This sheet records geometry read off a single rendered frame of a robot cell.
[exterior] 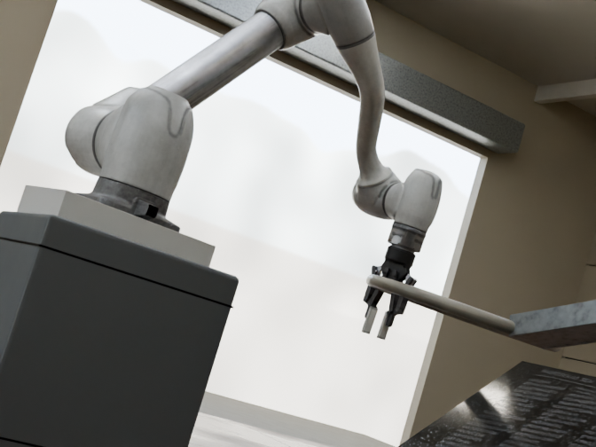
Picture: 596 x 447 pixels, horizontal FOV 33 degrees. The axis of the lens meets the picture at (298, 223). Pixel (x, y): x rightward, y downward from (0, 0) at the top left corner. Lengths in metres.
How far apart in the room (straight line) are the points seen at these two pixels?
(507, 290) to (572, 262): 0.90
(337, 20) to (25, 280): 0.99
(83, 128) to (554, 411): 1.13
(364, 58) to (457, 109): 7.12
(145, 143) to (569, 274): 9.08
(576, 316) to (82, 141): 1.10
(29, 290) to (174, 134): 0.45
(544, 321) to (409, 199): 0.55
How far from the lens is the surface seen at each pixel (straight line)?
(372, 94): 2.48
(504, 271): 10.31
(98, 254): 1.88
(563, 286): 10.85
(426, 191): 2.59
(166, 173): 2.05
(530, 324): 2.25
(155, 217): 2.04
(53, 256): 1.86
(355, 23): 2.40
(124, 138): 2.06
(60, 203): 1.93
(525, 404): 1.89
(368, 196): 2.68
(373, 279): 2.38
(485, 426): 1.86
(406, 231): 2.58
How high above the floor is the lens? 0.68
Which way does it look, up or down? 7 degrees up
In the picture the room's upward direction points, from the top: 17 degrees clockwise
